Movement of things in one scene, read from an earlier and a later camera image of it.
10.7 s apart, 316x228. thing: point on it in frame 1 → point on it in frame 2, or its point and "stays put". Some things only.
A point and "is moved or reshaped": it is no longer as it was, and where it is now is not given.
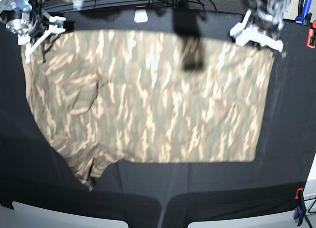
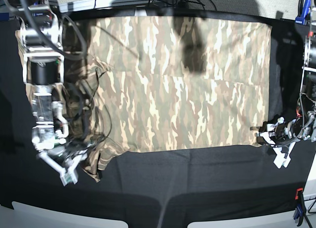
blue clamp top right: (304, 16) stays put
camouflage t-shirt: (102, 96) is moved or reshaped
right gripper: (261, 33) → (281, 133)
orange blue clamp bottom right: (299, 212) stays put
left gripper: (41, 25) → (67, 158)
